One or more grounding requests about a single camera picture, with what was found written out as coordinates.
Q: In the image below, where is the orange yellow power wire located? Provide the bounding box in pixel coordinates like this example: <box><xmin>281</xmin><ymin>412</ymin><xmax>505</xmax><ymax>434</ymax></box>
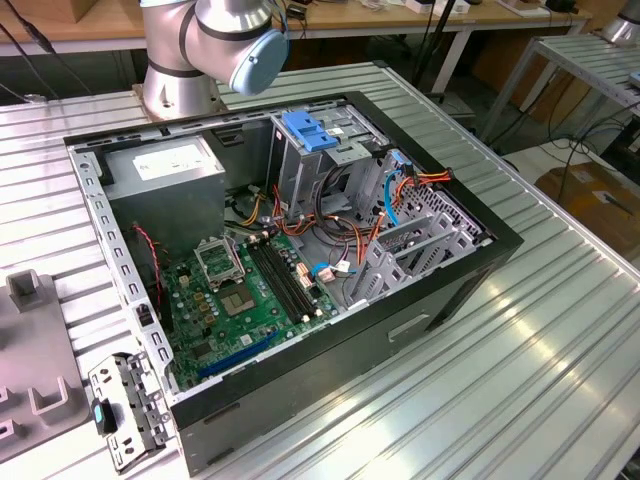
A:
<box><xmin>398</xmin><ymin>167</ymin><xmax>454</xmax><ymax>190</ymax></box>

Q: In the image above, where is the grey metal disk bay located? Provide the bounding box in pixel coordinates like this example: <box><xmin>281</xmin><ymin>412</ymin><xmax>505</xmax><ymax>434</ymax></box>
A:
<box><xmin>344</xmin><ymin>147</ymin><xmax>496</xmax><ymax>312</ymax></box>

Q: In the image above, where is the black RAM slot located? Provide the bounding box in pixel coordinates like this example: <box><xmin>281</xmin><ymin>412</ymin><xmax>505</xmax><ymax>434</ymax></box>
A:
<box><xmin>269</xmin><ymin>236</ymin><xmax>317</xmax><ymax>317</ymax></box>
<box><xmin>248</xmin><ymin>242</ymin><xmax>297</xmax><ymax>325</ymax></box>
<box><xmin>262</xmin><ymin>238</ymin><xmax>310</xmax><ymax>320</ymax></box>
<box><xmin>255</xmin><ymin>240</ymin><xmax>303</xmax><ymax>323</ymax></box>

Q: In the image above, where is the grey optical drive cage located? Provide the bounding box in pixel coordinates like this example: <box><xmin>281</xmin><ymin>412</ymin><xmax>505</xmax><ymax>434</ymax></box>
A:
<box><xmin>267</xmin><ymin>102</ymin><xmax>390</xmax><ymax>224</ymax></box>

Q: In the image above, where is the metal socket cover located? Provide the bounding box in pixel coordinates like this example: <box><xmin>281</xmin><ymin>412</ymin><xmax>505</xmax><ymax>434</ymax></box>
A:
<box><xmin>193</xmin><ymin>237</ymin><xmax>246</xmax><ymax>291</ymax></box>

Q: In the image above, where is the blue plastic drive latch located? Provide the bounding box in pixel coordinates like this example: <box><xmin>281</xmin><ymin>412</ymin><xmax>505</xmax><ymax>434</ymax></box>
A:
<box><xmin>302</xmin><ymin>130</ymin><xmax>342</xmax><ymax>155</ymax></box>
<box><xmin>282</xmin><ymin>110</ymin><xmax>322</xmax><ymax>137</ymax></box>

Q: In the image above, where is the CPU socket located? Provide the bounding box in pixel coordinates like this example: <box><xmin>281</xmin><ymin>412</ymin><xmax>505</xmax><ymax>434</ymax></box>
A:
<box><xmin>219</xmin><ymin>284</ymin><xmax>257</xmax><ymax>319</ymax></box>

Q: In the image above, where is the green motherboard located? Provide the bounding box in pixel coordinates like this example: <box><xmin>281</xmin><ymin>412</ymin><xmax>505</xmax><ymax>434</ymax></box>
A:
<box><xmin>159</xmin><ymin>230</ymin><xmax>342</xmax><ymax>394</ymax></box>

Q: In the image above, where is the blue expansion slot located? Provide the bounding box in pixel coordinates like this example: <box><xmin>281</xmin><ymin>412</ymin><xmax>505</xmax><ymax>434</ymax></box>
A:
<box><xmin>197</xmin><ymin>327</ymin><xmax>281</xmax><ymax>381</ymax></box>

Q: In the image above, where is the black open PC case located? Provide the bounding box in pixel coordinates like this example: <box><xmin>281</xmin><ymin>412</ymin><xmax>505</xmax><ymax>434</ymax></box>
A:
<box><xmin>63</xmin><ymin>89</ymin><xmax>525</xmax><ymax>479</ymax></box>

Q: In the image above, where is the grey power supply unit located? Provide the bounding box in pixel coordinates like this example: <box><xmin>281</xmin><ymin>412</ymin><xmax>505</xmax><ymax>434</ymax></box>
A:
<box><xmin>102</xmin><ymin>134</ymin><xmax>227</xmax><ymax>261</ymax></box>

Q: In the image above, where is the black case fan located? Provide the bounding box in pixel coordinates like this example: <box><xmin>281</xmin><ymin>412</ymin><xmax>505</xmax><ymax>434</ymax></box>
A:
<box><xmin>130</xmin><ymin>227</ymin><xmax>174</xmax><ymax>334</ymax></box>

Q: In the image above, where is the long wooden desk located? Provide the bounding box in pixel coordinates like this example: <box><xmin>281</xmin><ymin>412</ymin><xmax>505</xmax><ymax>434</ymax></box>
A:
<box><xmin>0</xmin><ymin>0</ymin><xmax>594</xmax><ymax>96</ymax></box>

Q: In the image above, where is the brown cardboard box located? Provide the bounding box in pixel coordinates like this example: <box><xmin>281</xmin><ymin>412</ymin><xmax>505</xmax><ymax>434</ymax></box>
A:
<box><xmin>534</xmin><ymin>160</ymin><xmax>640</xmax><ymax>251</ymax></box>

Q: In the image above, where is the black latch with blue tab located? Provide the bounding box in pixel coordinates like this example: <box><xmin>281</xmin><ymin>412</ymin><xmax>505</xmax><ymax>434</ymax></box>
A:
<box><xmin>91</xmin><ymin>397</ymin><xmax>120</xmax><ymax>436</ymax></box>

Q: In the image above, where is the grey parts rack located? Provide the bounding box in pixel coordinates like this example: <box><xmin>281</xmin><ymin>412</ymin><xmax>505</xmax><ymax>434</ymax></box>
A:
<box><xmin>0</xmin><ymin>269</ymin><xmax>87</xmax><ymax>460</ymax></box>

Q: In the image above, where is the small brown box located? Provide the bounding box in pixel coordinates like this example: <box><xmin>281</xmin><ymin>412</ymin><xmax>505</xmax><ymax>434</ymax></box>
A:
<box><xmin>64</xmin><ymin>0</ymin><xmax>99</xmax><ymax>24</ymax></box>

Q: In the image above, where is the metal slat side table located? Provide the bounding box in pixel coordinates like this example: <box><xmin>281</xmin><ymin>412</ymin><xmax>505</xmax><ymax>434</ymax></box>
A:
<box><xmin>492</xmin><ymin>32</ymin><xmax>640</xmax><ymax>146</ymax></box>

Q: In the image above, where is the short blue data wire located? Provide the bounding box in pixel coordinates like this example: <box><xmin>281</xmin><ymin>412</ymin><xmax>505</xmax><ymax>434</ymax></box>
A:
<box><xmin>308</xmin><ymin>260</ymin><xmax>359</xmax><ymax>277</ymax></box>

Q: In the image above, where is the orange wire bundle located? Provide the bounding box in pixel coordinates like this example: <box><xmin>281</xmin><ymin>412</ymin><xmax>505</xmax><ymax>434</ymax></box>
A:
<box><xmin>269</xmin><ymin>182</ymin><xmax>389</xmax><ymax>269</ymax></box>

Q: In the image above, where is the black cable bundle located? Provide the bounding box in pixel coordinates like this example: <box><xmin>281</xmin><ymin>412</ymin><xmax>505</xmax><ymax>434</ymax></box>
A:
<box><xmin>317</xmin><ymin>164</ymin><xmax>354</xmax><ymax>236</ymax></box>

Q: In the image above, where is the long blue data wire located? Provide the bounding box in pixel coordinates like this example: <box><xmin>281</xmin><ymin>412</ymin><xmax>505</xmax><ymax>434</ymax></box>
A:
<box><xmin>383</xmin><ymin>148</ymin><xmax>410</xmax><ymax>232</ymax></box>

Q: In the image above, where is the thin red fan wire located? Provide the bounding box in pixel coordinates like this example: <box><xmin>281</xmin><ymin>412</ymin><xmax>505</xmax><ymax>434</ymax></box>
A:
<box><xmin>131</xmin><ymin>223</ymin><xmax>165</xmax><ymax>307</ymax></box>

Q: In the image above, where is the metal expansion bracket cover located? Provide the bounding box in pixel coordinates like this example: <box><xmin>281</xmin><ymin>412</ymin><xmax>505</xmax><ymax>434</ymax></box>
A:
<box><xmin>87</xmin><ymin>349</ymin><xmax>174</xmax><ymax>475</ymax></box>

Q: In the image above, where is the thin robot cable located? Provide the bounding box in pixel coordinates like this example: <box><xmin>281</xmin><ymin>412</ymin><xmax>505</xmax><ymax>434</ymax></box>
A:
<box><xmin>0</xmin><ymin>0</ymin><xmax>94</xmax><ymax>104</ymax></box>

